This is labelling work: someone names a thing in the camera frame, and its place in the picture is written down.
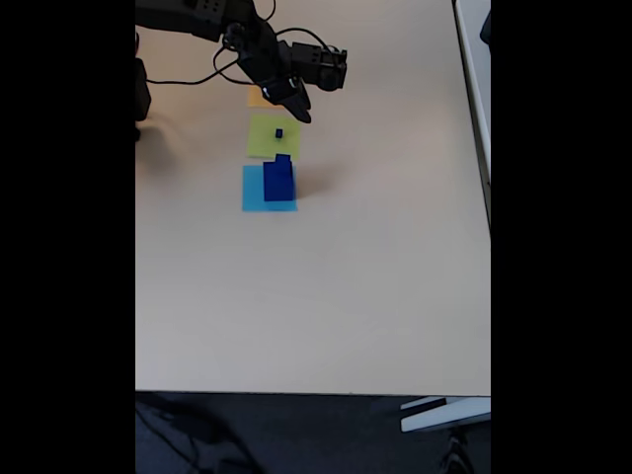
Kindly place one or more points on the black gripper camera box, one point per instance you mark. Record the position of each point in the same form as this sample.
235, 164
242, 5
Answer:
321, 66

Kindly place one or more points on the green paper square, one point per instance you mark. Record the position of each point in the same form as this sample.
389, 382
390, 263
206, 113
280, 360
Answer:
261, 143

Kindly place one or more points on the orange paper square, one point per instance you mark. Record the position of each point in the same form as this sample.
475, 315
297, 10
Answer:
257, 99

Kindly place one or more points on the small blue cube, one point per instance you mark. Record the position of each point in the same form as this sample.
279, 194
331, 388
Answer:
284, 160

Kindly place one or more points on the white table foot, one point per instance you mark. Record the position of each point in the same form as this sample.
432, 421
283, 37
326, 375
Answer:
444, 417

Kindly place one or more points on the dark blue object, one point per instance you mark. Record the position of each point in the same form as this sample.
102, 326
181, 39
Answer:
487, 27

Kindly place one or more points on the light blue paper square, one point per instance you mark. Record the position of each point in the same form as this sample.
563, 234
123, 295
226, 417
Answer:
252, 190

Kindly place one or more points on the large blue cube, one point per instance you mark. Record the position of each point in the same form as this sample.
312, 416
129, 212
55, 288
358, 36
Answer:
278, 190

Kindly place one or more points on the white neighbouring table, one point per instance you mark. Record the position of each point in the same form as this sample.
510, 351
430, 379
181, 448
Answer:
474, 49

